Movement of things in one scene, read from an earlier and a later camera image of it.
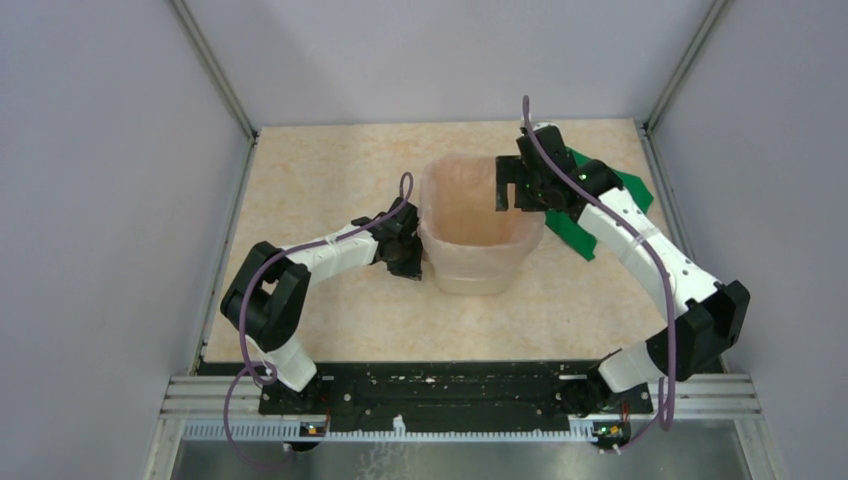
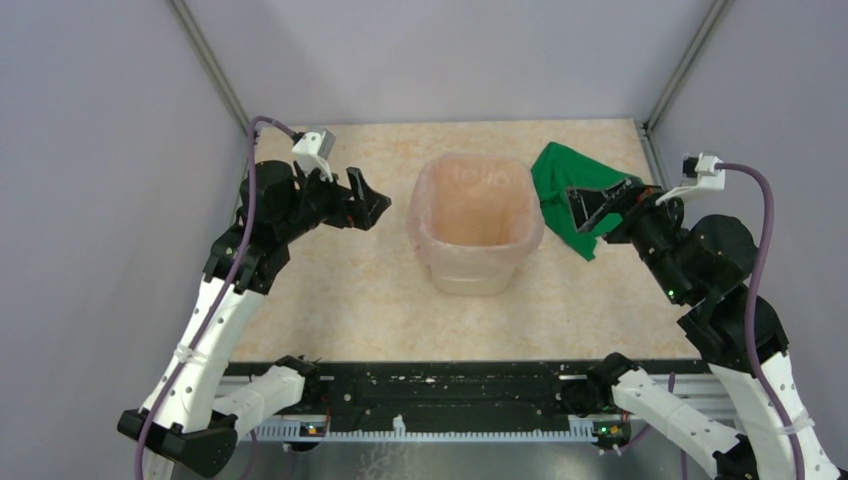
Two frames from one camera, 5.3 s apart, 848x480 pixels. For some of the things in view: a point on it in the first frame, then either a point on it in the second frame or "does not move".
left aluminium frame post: [194, 31] does not move
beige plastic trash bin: [474, 272] does not move
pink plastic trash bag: [459, 226] does not move
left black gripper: [413, 269] → [374, 202]
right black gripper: [511, 169] → [589, 204]
